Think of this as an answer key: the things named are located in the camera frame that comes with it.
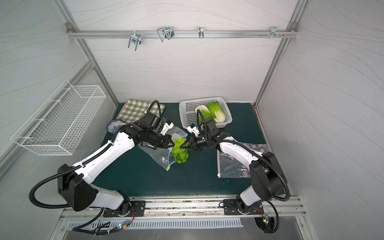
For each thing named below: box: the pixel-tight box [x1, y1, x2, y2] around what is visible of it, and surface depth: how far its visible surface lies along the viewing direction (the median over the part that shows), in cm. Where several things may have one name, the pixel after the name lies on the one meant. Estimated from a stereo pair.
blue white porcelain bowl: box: [106, 119, 125, 134], surface depth 106 cm
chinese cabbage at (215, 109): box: [207, 101, 225, 123], surface depth 107 cm
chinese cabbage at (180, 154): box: [171, 137, 190, 164], surface depth 77 cm
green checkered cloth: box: [116, 98, 166, 123], surface depth 120 cm
